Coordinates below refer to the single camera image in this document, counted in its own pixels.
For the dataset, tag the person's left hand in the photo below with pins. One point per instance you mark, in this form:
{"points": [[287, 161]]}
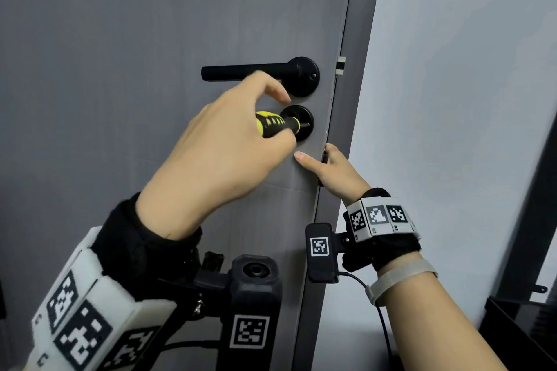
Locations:
{"points": [[217, 157]]}

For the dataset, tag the person's right hand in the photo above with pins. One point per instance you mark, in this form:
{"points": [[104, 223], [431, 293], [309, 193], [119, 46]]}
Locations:
{"points": [[341, 179]]}

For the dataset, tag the person's right thumb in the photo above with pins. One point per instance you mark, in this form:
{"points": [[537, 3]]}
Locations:
{"points": [[309, 160]]}

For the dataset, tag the person's left thumb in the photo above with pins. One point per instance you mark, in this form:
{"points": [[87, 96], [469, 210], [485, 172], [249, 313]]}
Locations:
{"points": [[285, 144]]}

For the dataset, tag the yellow black stubby screwdriver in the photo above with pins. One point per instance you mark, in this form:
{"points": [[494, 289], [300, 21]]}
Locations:
{"points": [[274, 122]]}

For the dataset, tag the grey door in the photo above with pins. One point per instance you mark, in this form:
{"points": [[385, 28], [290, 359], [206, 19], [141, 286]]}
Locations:
{"points": [[108, 36]]}

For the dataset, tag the person's right forearm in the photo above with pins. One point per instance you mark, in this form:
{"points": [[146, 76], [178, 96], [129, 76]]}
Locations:
{"points": [[431, 323]]}

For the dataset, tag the black round lock rosette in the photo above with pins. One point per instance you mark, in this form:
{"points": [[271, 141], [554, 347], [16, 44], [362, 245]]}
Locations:
{"points": [[304, 114]]}

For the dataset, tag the white marker wrist block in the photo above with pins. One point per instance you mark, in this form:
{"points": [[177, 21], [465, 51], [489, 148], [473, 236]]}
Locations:
{"points": [[378, 216], [100, 318]]}

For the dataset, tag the white door latch plate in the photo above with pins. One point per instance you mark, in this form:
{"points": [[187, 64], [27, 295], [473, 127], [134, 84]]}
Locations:
{"points": [[340, 65]]}

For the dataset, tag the white wristband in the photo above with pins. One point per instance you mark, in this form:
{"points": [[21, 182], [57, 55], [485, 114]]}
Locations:
{"points": [[400, 279]]}

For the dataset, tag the black tray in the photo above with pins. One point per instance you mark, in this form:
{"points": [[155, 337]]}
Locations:
{"points": [[518, 331]]}

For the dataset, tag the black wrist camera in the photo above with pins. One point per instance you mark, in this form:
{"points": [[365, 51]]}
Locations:
{"points": [[321, 253], [252, 297]]}

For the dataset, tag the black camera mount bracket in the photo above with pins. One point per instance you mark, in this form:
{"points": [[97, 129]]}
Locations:
{"points": [[204, 279]]}

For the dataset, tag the black slanted post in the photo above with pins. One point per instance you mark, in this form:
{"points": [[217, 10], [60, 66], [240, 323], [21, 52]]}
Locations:
{"points": [[531, 218]]}

